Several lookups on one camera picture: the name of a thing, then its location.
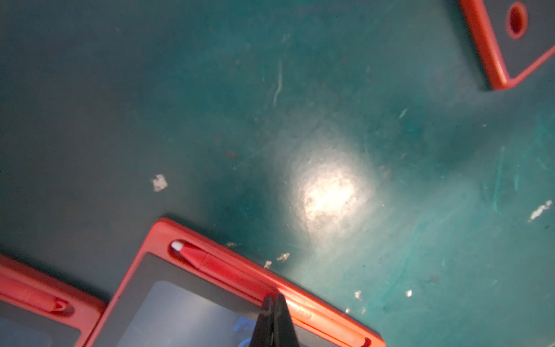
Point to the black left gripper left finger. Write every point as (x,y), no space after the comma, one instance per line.
(263,330)

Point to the red tablet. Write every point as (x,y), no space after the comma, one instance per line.
(512,38)
(39,310)
(162,302)

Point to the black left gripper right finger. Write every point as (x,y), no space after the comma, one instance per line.
(284,334)

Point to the red stylus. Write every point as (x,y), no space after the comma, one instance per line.
(250,280)
(29,296)

